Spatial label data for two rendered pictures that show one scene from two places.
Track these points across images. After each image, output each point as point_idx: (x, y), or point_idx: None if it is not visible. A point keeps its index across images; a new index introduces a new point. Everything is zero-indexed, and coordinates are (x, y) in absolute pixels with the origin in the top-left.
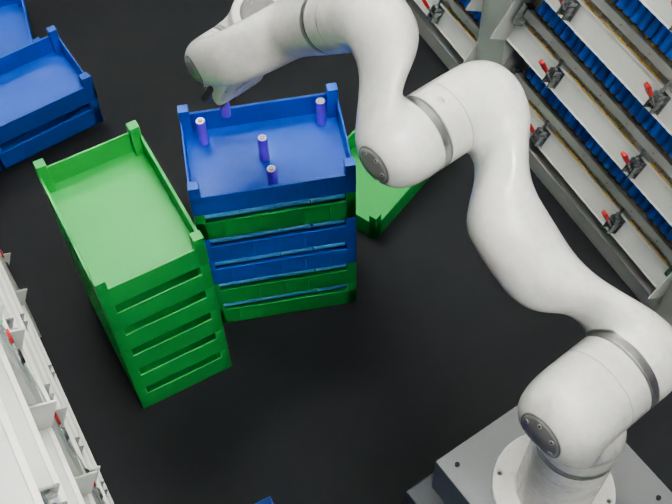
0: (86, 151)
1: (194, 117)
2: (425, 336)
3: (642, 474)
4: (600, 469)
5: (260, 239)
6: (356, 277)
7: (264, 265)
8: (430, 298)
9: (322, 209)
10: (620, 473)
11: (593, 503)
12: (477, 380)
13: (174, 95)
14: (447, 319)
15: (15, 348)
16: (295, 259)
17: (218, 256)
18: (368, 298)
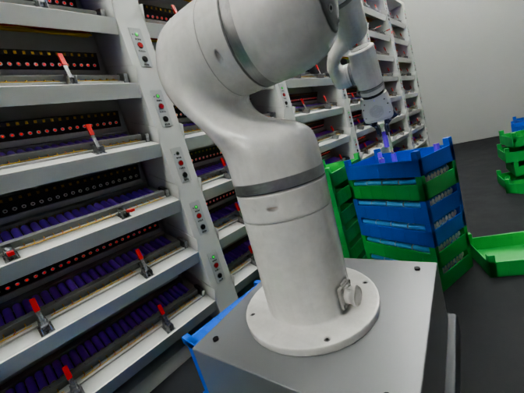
0: (339, 161)
1: (383, 156)
2: (470, 327)
3: (404, 363)
4: (235, 171)
5: (377, 206)
6: (456, 285)
7: (382, 228)
8: (499, 314)
9: (404, 189)
10: (380, 341)
11: (313, 328)
12: (485, 371)
13: None
14: (500, 330)
15: (146, 56)
16: (397, 230)
17: (361, 213)
18: (452, 294)
